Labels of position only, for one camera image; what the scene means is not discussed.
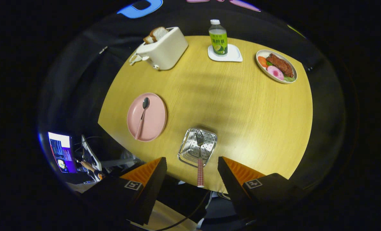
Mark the white oval food plate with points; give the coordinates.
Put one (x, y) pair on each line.
(261, 69)

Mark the orange carrot slice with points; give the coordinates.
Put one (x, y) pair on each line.
(262, 61)

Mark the light bread slice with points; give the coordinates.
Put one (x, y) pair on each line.
(160, 33)

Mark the grey table leg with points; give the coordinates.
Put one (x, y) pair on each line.
(116, 162)

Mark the cream white toaster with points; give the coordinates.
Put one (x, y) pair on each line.
(168, 51)

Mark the brown meat piece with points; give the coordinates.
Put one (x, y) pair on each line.
(280, 64)

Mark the orange wristband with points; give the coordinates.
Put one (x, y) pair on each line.
(100, 175)

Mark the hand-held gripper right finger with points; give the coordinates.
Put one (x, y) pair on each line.
(233, 189)

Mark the green tea bottle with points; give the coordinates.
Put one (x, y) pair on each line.
(218, 41)

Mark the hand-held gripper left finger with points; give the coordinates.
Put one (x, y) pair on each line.
(150, 192)

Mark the person's white garment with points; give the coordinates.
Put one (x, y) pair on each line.
(168, 218)

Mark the dark crust bread slice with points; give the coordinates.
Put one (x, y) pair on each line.
(148, 39)

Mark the silver cloth clip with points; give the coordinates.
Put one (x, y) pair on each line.
(103, 49)

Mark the open laptop with lit screen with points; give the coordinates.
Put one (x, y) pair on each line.
(62, 150)

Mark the green lettuce leaf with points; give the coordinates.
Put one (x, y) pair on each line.
(289, 79)

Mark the pink ham slice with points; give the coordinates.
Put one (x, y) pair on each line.
(275, 72)

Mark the perforated metal basket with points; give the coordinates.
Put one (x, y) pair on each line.
(209, 141)

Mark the pink round plate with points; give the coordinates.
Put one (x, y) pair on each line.
(155, 118)

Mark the white square coaster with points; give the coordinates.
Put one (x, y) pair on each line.
(233, 56)

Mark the white framed dark panel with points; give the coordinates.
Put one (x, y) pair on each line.
(92, 158)

